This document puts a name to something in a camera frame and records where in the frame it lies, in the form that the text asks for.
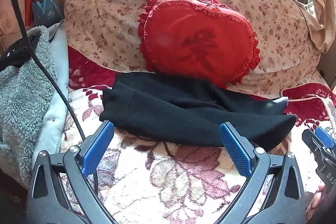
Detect red heart-shaped frilled pillow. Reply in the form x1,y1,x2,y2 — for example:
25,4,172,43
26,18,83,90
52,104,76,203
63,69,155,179
137,0,261,89

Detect grey fleece jacket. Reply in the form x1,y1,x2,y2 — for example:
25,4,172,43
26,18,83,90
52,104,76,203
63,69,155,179
0,25,58,182

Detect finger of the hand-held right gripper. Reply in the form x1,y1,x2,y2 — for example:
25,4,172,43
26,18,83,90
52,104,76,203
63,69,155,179
302,126,336,161

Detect person's right hand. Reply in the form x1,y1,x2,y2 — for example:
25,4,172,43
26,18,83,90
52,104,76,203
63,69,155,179
306,185,327,222

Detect black pants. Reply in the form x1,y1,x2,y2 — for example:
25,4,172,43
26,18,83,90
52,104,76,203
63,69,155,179
99,72,298,152

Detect red and white floral blanket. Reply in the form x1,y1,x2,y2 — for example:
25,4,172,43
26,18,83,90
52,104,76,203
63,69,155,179
59,46,336,224

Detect blue plastic bag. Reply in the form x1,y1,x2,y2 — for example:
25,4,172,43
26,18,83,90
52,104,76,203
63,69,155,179
32,0,63,28

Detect light blue cloth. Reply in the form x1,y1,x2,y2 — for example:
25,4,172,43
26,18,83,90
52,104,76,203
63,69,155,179
31,20,70,169

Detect black braided cable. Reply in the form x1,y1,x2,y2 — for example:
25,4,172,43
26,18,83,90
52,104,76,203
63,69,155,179
5,0,99,195

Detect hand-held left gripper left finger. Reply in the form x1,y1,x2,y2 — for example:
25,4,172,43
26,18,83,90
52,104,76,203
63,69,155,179
26,120,117,224

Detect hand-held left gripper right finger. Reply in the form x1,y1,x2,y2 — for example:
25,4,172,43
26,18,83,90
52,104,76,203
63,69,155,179
215,122,306,224

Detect beige cloth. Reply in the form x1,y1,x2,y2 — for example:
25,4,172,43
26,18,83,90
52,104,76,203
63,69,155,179
297,0,336,54

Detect floral cream quilt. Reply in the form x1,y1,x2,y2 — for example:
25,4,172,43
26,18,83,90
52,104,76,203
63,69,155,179
63,0,331,98

